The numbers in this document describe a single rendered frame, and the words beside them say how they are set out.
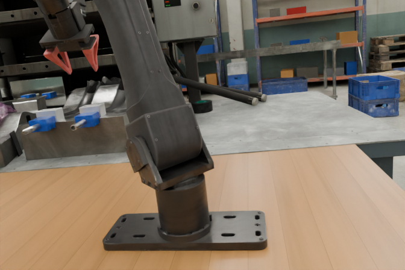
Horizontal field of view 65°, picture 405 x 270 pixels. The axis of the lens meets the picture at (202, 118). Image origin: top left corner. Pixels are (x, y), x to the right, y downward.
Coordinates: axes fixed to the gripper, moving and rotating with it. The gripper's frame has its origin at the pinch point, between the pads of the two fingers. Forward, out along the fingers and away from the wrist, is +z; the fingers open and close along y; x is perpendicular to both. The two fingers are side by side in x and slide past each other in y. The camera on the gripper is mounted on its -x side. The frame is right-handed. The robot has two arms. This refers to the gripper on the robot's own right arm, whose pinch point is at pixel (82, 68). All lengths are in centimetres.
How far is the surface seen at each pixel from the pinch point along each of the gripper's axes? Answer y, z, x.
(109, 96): 3.4, 20.7, -15.8
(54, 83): 50, 46, -64
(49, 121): 8.5, 7.8, 8.7
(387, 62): -325, 304, -413
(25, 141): 16.7, 12.9, 9.2
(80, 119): 0.5, 7.2, 9.5
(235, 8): -73, 248, -584
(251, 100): -42, 36, -26
